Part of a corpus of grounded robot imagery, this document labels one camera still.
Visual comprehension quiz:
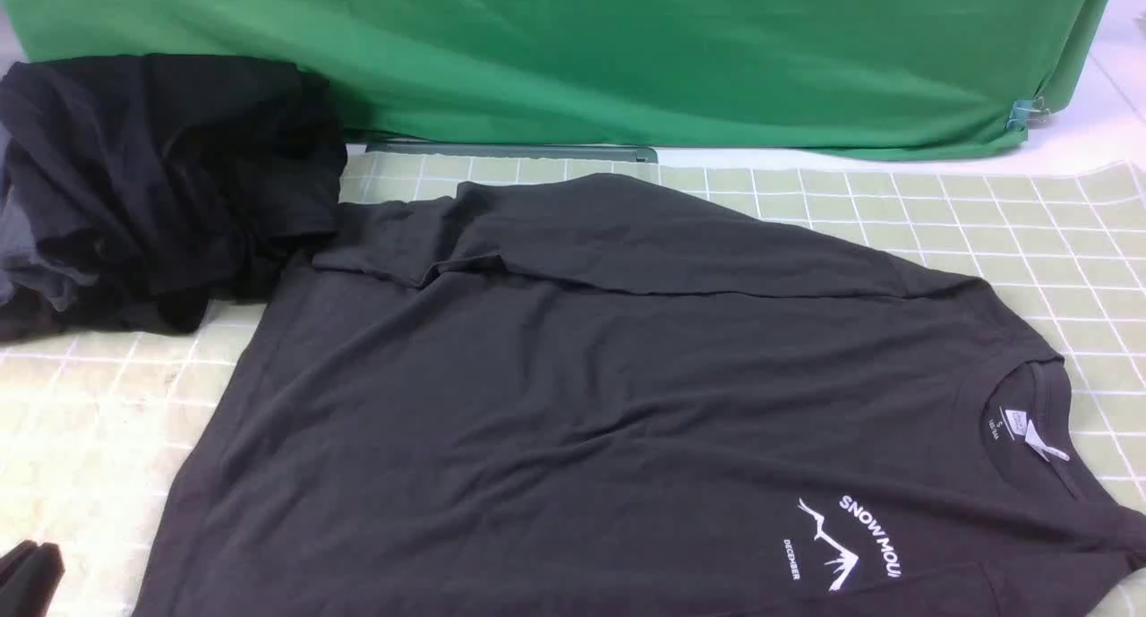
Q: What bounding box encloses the gray long-sleeve shirt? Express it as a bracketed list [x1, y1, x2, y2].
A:
[134, 174, 1143, 616]

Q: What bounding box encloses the green backdrop cloth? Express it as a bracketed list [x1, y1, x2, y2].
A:
[3, 0, 1108, 161]

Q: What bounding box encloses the blue binder clip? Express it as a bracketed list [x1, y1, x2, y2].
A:
[1005, 96, 1053, 131]

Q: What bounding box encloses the pile of black clothes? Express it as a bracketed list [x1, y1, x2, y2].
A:
[1, 54, 347, 342]

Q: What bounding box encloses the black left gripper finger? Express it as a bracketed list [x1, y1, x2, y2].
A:
[1, 541, 64, 617]

